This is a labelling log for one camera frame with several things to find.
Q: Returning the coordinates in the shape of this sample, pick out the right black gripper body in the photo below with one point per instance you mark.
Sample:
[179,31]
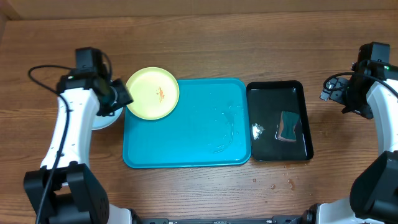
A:
[353,99]

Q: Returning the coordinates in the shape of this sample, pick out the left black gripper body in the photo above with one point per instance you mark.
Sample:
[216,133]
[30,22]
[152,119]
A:
[119,95]

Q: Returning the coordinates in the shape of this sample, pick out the light blue plate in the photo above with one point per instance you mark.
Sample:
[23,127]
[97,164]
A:
[101,122]

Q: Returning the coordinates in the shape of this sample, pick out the yellow-green plate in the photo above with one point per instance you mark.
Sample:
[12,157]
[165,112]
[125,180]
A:
[155,93]

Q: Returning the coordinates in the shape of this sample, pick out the green sponge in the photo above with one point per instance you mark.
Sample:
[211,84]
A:
[287,125]

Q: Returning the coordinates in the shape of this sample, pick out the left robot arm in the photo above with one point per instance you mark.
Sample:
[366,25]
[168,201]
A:
[64,190]

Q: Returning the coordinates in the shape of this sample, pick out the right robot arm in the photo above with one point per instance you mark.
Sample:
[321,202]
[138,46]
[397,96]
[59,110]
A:
[373,196]

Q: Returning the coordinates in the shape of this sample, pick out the black rectangular tray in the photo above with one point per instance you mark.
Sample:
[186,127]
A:
[266,101]

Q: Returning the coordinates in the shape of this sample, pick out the teal plastic tray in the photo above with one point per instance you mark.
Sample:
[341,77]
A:
[208,127]

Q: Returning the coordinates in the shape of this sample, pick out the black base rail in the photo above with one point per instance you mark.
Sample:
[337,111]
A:
[279,219]

